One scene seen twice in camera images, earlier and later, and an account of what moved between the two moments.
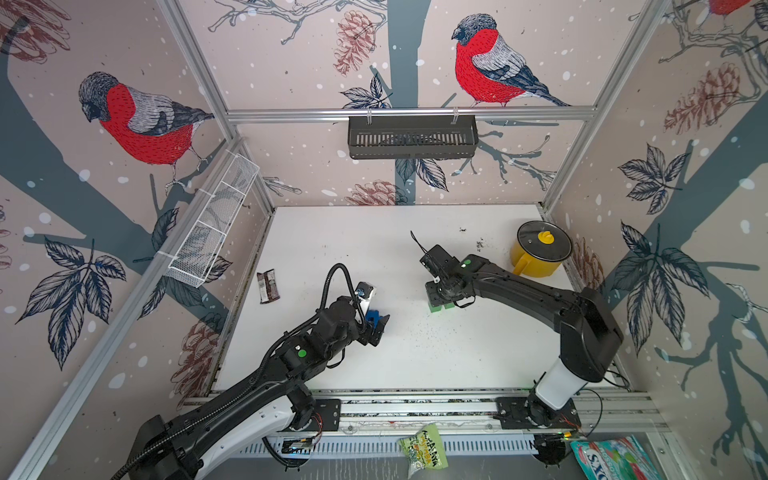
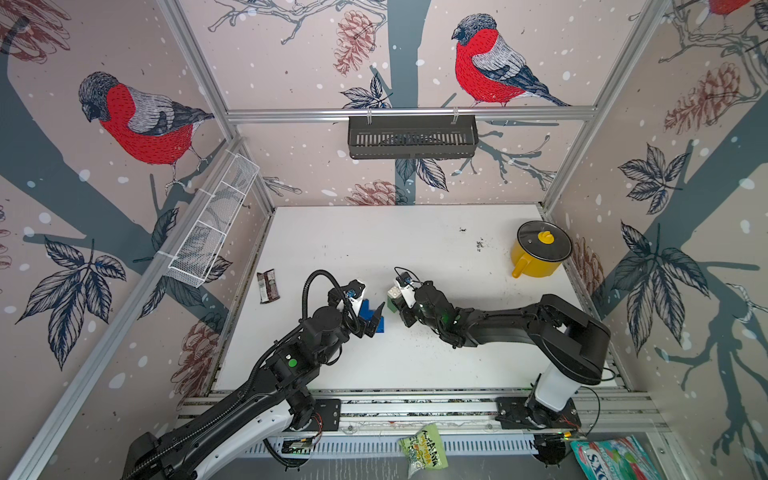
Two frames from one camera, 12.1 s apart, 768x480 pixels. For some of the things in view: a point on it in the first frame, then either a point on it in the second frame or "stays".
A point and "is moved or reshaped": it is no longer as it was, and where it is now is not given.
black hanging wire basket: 413,137 stays
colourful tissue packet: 621,458 stays
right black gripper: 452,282 to 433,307
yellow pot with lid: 539,249 stays
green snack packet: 424,450 stays
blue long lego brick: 375,315 is moved or reshaped
